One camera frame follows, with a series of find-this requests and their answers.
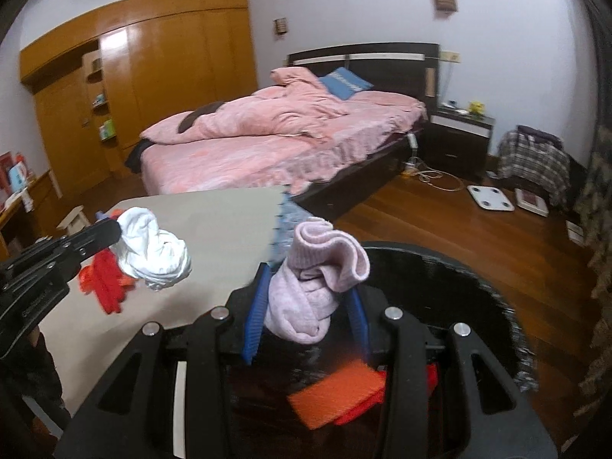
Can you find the plaid shirt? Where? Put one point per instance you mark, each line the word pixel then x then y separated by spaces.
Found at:
pixel 533 162

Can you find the red sock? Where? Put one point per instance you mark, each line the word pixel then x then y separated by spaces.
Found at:
pixel 107 287

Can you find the white bathroom scale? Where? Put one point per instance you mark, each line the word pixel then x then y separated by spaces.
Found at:
pixel 490 197

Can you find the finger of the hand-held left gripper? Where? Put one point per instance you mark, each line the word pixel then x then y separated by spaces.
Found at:
pixel 86 241

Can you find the pink quilt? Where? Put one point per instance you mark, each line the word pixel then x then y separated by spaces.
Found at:
pixel 267 114

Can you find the dark wooden bed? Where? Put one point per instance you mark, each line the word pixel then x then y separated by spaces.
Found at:
pixel 363 57

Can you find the wooden wardrobe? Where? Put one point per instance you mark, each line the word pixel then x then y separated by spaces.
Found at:
pixel 167 67

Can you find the patterned curtain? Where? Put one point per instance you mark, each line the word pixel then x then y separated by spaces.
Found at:
pixel 597 248

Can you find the pale pink sock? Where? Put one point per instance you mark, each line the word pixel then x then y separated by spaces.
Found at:
pixel 306 291

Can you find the white scale with red panel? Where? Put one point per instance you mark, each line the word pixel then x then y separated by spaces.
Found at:
pixel 531 201

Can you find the dark nightstand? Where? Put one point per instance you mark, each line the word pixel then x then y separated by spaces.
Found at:
pixel 454 146

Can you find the white sock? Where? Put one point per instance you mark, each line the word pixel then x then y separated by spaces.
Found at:
pixel 153 253

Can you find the wooden desk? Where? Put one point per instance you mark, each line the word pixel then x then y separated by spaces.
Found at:
pixel 24 215

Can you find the blue pillow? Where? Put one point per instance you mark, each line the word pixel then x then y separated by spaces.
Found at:
pixel 344 83

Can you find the red cloth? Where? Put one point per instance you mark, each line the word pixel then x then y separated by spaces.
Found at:
pixel 377 404

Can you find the orange cloth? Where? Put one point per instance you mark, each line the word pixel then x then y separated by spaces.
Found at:
pixel 330 394

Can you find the light blue kettle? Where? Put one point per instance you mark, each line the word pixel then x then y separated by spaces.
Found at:
pixel 17 177

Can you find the power strip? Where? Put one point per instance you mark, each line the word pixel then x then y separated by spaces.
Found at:
pixel 412 169

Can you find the green box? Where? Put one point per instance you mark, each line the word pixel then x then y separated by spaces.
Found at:
pixel 107 130

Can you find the black round bin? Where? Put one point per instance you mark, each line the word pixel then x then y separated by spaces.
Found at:
pixel 430 282

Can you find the wall socket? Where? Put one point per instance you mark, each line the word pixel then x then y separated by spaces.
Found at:
pixel 449 56

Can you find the white stool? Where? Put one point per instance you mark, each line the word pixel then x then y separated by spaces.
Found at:
pixel 71 217

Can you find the black cloth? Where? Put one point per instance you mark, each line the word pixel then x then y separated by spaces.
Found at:
pixel 136 155

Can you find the blue patterned cloth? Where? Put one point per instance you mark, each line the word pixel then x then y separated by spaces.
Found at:
pixel 287 222

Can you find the yellow toy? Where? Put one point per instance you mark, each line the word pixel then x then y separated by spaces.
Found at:
pixel 476 109

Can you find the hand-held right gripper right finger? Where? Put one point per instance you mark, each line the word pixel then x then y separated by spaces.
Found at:
pixel 358 318

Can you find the red boxes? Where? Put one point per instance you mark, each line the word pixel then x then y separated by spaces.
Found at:
pixel 7 172

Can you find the pink bed sheet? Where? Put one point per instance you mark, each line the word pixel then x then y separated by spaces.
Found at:
pixel 239 162

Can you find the dark brown cloth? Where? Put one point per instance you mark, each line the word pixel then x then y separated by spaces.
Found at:
pixel 196 117

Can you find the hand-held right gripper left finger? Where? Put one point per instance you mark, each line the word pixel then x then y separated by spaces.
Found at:
pixel 256 306

